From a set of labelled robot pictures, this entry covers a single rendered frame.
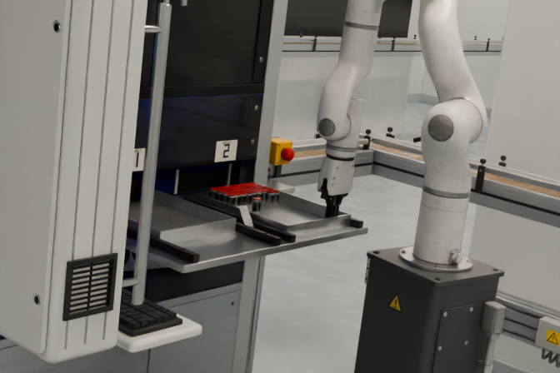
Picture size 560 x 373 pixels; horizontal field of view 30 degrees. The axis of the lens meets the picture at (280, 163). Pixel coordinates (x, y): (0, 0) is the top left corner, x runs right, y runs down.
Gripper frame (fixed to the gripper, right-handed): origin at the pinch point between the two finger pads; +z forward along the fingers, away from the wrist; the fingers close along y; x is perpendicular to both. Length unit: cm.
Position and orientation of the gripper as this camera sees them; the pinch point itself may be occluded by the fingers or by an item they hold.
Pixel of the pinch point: (332, 211)
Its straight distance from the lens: 282.9
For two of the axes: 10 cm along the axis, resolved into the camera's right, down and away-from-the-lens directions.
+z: -1.3, 9.7, 2.1
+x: 7.4, 2.4, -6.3
